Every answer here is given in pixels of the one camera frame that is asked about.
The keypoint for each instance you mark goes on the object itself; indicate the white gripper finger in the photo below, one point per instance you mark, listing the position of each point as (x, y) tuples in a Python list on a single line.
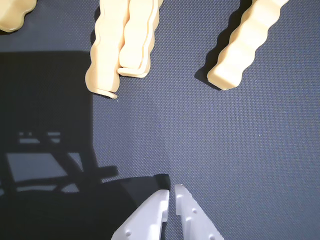
[(147, 215), (192, 220)]

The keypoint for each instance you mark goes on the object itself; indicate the yellow crinkle plastic fry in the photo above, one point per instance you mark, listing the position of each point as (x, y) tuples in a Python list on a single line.
[(240, 55), (12, 15), (105, 62), (136, 45)]

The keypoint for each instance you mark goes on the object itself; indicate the dark grey mat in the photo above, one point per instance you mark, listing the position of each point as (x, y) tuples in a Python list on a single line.
[(200, 137)]

